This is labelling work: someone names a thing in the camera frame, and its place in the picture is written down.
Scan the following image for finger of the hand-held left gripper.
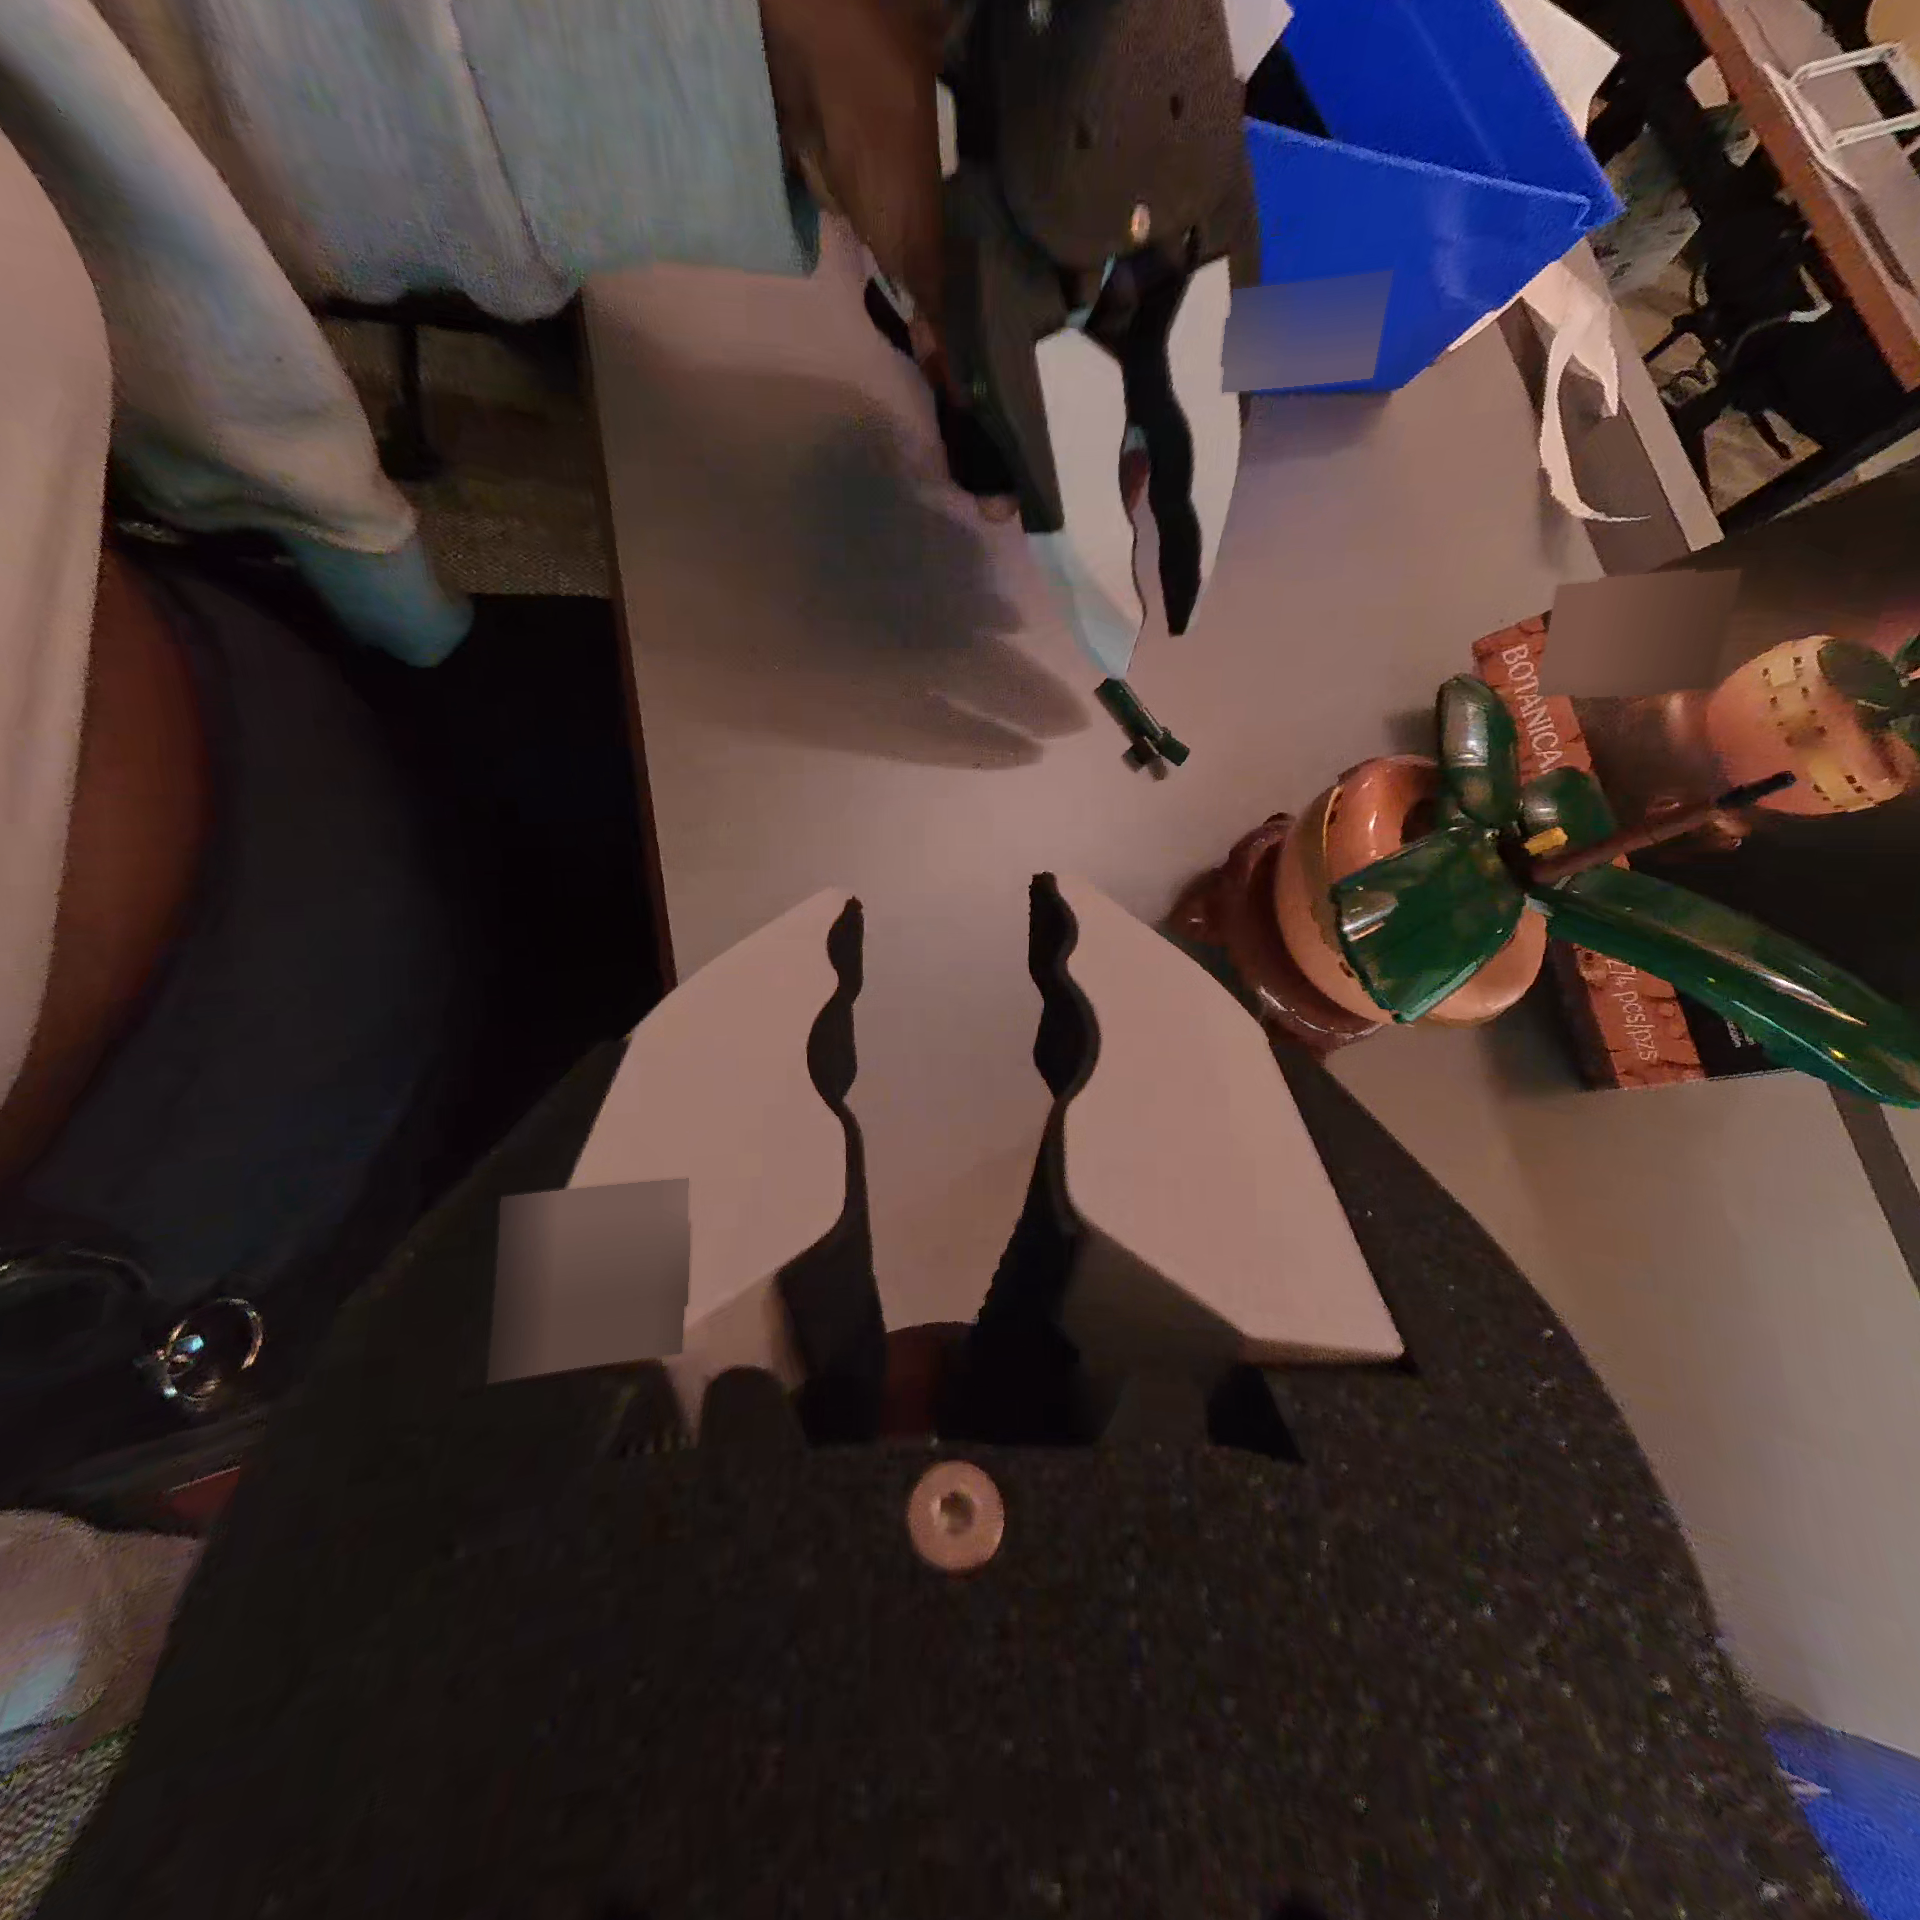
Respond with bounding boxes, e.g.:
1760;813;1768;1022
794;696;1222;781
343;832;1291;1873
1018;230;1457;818
1123;259;1251;636
1035;331;1153;685

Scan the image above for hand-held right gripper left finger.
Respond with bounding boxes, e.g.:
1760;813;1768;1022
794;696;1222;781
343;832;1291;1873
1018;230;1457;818
570;885;890;1413

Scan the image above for white paper sheet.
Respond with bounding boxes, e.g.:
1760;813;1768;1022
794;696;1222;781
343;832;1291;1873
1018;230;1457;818
1500;241;1657;528

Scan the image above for wooden office table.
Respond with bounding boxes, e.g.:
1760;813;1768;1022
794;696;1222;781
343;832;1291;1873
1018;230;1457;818
1680;0;1920;396

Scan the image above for person's left hand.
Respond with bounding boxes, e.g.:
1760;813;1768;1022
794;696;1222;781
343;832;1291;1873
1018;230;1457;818
773;0;1023;528

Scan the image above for person's light sweatshirt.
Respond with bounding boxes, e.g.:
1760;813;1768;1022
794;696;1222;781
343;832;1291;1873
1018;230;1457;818
0;0;828;1143

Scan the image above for blue plastic bin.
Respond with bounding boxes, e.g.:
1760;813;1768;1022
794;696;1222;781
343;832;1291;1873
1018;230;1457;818
1242;0;1627;396

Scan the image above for blue plastic object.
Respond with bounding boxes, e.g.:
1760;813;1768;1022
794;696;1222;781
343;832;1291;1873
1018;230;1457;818
1767;1723;1920;1920

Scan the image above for person's dark pants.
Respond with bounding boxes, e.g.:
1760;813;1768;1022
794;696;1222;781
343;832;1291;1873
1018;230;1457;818
0;571;679;1518

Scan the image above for grey desk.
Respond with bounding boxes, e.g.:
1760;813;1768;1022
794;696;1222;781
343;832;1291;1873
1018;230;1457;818
576;246;1920;1780

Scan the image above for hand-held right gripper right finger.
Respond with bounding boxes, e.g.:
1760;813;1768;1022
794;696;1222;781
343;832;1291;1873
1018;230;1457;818
960;870;1408;1420

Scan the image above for toy brick potted plant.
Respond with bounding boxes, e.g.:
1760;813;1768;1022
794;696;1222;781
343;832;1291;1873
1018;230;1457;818
1166;675;1920;1112

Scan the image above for metal key ring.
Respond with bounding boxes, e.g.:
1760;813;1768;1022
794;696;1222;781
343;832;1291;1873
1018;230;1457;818
134;1297;270;1413

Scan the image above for black orchid picture box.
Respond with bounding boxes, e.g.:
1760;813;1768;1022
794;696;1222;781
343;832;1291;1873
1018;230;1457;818
1470;510;1920;1093

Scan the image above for small green brick piece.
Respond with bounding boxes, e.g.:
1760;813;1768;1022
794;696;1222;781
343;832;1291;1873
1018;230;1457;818
1095;675;1197;781

